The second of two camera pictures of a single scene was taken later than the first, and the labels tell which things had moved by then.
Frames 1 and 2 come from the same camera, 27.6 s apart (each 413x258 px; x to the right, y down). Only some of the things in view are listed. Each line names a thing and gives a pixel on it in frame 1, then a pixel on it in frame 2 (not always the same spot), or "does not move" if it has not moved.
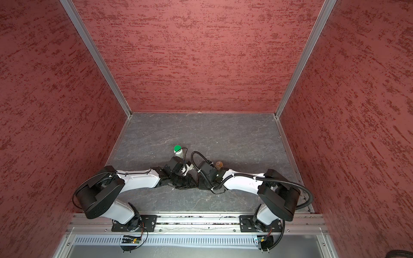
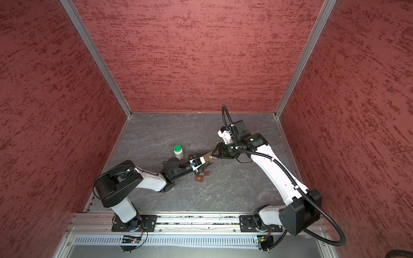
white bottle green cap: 178,151 does not move
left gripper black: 187,183 → 198,173
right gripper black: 200,179 → 222,152
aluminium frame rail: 200,224 does not move
